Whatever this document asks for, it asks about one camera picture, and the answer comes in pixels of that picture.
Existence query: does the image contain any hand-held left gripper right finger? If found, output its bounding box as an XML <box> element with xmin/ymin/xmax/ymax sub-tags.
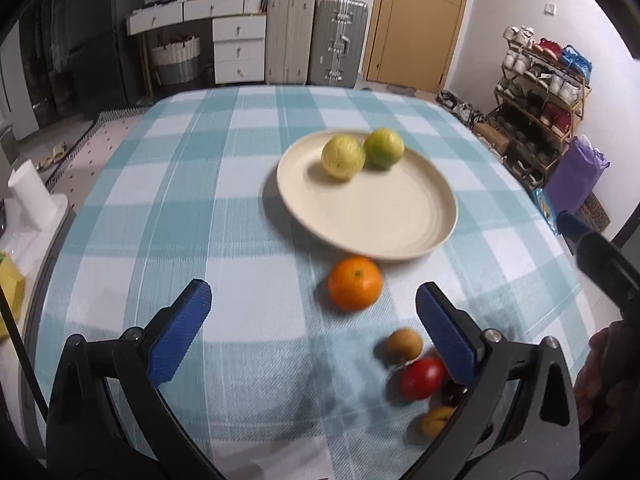
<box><xmin>402</xmin><ymin>281</ymin><xmax>583</xmax><ymax>480</ymax></box>

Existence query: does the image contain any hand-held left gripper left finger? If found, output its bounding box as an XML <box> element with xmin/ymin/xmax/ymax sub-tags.
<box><xmin>45</xmin><ymin>279</ymin><xmax>226</xmax><ymax>480</ymax></box>

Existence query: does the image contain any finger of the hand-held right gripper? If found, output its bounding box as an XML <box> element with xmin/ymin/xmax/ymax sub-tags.
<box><xmin>557</xmin><ymin>211</ymin><xmax>640</xmax><ymax>318</ymax></box>

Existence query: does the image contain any brown longan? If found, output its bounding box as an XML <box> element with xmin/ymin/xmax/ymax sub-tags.
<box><xmin>385</xmin><ymin>328</ymin><xmax>424</xmax><ymax>366</ymax></box>
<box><xmin>420</xmin><ymin>405</ymin><xmax>457</xmax><ymax>438</ymax></box>

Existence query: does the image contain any red tomato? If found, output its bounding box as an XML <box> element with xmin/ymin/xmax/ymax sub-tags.
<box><xmin>400</xmin><ymin>357</ymin><xmax>447</xmax><ymax>402</ymax></box>

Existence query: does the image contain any dark plum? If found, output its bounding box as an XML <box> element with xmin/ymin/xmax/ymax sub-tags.
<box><xmin>440</xmin><ymin>381</ymin><xmax>471</xmax><ymax>407</ymax></box>

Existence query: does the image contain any orange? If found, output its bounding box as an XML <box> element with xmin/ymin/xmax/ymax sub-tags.
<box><xmin>327</xmin><ymin>256</ymin><xmax>384</xmax><ymax>312</ymax></box>

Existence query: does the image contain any cream round plate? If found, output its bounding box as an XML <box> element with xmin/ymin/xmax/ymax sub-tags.
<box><xmin>276</xmin><ymin>130</ymin><xmax>459</xmax><ymax>262</ymax></box>

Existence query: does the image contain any blue snack packet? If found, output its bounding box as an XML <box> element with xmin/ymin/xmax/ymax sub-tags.
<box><xmin>532</xmin><ymin>187</ymin><xmax>558</xmax><ymax>233</ymax></box>

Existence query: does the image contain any purple bag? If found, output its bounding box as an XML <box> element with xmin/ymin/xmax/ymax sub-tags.
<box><xmin>544</xmin><ymin>135</ymin><xmax>611</xmax><ymax>216</ymax></box>

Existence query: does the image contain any cardboard box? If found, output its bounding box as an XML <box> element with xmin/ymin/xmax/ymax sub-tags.
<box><xmin>472</xmin><ymin>122</ymin><xmax>511</xmax><ymax>156</ymax></box>

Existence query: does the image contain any wooden shoe rack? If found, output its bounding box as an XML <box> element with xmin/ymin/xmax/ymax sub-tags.
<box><xmin>492</xmin><ymin>25</ymin><xmax>593</xmax><ymax>188</ymax></box>

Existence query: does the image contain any yellow object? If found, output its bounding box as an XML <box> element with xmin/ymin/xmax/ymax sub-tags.
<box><xmin>0</xmin><ymin>252</ymin><xmax>26</xmax><ymax>338</ymax></box>

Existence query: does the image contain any green yellow guava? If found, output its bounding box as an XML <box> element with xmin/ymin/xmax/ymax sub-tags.
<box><xmin>363</xmin><ymin>128</ymin><xmax>405</xmax><ymax>170</ymax></box>

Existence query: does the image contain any white paper towel roll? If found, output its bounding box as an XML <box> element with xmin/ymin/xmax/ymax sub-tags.
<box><xmin>7</xmin><ymin>160</ymin><xmax>57</xmax><ymax>231</ymax></box>

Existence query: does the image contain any group of shoes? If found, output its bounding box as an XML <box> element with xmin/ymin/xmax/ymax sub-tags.
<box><xmin>437</xmin><ymin>90</ymin><xmax>486</xmax><ymax>126</ymax></box>

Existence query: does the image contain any pair of slippers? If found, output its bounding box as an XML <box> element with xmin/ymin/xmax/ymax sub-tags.
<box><xmin>37</xmin><ymin>142</ymin><xmax>68</xmax><ymax>171</ymax></box>

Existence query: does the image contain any white grey woven basket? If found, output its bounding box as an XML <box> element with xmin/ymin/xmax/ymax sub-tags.
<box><xmin>150</xmin><ymin>35</ymin><xmax>202</xmax><ymax>86</ymax></box>

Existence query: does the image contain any white drawer dresser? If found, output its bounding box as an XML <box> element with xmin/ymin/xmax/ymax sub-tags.
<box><xmin>126</xmin><ymin>0</ymin><xmax>268</xmax><ymax>86</ymax></box>

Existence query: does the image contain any wooden door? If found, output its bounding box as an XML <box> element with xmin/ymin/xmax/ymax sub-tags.
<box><xmin>362</xmin><ymin>0</ymin><xmax>473</xmax><ymax>92</ymax></box>

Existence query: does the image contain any dark grey fridge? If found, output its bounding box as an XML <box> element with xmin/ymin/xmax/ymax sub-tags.
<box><xmin>67</xmin><ymin>0</ymin><xmax>151</xmax><ymax>118</ymax></box>

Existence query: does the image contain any black glass cabinet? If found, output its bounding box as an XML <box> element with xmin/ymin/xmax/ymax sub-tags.
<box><xmin>20</xmin><ymin>0</ymin><xmax>71</xmax><ymax>126</ymax></box>

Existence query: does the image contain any silver suitcase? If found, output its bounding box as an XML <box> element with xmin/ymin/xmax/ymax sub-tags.
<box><xmin>308</xmin><ymin>0</ymin><xmax>369</xmax><ymax>87</ymax></box>

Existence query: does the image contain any beige suitcase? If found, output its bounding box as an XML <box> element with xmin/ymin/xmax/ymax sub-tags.
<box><xmin>265</xmin><ymin>0</ymin><xmax>317</xmax><ymax>85</ymax></box>

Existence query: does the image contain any black cable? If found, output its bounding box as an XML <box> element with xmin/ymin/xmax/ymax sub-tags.
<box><xmin>0</xmin><ymin>285</ymin><xmax>48</xmax><ymax>421</ymax></box>

